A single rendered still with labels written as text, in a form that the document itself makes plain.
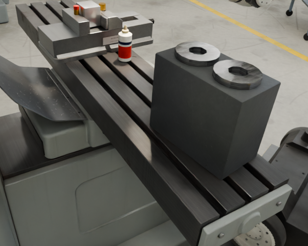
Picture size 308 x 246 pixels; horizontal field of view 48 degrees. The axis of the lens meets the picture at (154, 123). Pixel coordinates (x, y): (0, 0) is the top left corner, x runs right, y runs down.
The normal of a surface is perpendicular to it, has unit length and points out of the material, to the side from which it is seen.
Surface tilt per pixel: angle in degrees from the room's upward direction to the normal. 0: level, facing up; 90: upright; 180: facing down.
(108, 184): 90
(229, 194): 0
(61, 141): 90
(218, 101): 90
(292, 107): 0
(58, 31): 0
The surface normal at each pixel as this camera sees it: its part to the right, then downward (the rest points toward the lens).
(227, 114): -0.75, 0.35
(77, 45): 0.57, 0.53
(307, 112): 0.07, -0.80
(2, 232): 0.85, 0.34
